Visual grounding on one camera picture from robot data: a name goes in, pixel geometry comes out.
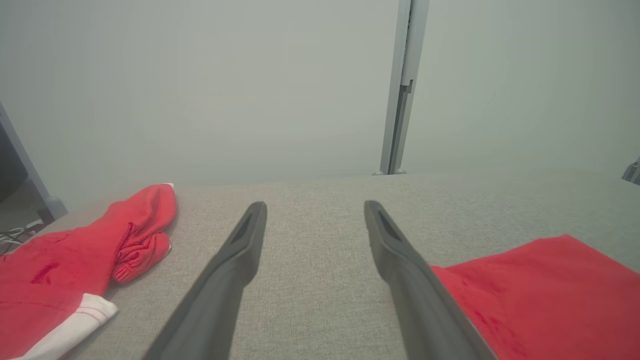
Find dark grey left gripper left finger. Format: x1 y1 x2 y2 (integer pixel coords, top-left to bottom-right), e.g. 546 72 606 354
144 201 269 360

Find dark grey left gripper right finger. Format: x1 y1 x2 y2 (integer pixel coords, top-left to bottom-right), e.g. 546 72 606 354
364 200 496 360

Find red number 23 jersey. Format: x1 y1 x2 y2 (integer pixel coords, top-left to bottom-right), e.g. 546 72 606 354
430 234 640 360

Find red shorts with white trim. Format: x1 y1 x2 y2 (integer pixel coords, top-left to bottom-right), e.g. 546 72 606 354
0 183 179 360

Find white power cable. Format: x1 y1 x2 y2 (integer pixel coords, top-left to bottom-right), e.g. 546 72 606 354
0 219 47 257

